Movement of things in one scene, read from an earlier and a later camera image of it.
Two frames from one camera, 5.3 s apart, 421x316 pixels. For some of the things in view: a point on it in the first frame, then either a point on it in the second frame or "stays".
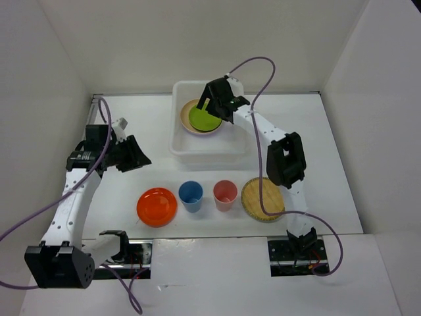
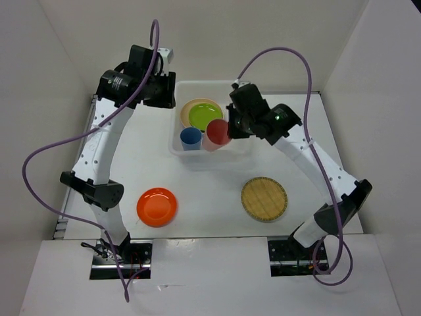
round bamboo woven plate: (272, 197) stays
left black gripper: (136, 157) → (168, 99)
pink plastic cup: (225, 192) → (216, 135)
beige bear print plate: (185, 121) stays
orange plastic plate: (156, 207) stays
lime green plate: (201, 120) stays
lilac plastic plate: (202, 133) → (184, 127)
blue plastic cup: (191, 193) → (191, 138)
